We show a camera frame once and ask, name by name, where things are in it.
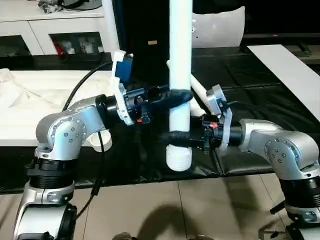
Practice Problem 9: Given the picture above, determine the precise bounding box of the white cabinet with glass doors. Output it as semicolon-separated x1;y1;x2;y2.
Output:
0;0;119;57

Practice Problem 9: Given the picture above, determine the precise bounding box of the white flat board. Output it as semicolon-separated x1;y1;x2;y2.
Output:
247;43;320;122

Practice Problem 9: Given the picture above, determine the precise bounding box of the white plastic table top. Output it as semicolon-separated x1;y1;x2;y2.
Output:
0;67;119;152

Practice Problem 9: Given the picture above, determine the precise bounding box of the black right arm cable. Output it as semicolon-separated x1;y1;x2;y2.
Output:
219;99;242;110

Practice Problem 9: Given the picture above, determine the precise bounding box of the cluster of small bottles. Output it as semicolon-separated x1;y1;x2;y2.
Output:
51;33;104;56

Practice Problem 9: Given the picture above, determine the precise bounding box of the black cabinet with yellow label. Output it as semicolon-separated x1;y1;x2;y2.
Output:
119;0;174;57

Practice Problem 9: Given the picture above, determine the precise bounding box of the black flat television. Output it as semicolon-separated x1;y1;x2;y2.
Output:
242;0;320;40

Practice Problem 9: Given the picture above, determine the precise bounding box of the black work mat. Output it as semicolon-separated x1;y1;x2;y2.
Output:
0;46;320;193

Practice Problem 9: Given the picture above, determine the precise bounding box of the white cushion with badge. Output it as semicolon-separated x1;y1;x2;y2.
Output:
191;5;246;50

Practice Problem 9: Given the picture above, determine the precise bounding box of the grey bag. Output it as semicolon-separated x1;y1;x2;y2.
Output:
60;0;104;12

